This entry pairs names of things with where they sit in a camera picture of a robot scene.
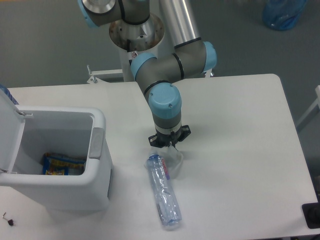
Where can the white open trash can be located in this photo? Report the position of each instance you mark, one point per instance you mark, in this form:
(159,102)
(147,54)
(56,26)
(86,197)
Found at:
(28,132)

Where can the white frame at right edge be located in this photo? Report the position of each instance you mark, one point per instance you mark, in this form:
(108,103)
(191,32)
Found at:
(310,113)

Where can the black device at table edge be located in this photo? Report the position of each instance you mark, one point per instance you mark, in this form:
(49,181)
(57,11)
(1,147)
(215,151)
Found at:
(311,213)

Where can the clear crushed plastic bottle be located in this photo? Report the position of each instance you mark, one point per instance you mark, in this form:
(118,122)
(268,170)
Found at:
(165,198)

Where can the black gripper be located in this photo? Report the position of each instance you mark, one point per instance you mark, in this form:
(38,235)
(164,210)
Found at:
(160,140)

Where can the blue yellow snack wrapper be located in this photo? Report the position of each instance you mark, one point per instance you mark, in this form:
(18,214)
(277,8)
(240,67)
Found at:
(62,165)

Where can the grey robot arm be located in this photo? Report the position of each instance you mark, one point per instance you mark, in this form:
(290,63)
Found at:
(160,53)

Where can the blue plastic bag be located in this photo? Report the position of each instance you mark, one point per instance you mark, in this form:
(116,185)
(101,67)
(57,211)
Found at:
(282,15)

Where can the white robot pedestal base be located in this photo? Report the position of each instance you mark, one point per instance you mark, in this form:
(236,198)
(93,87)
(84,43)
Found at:
(125,60)

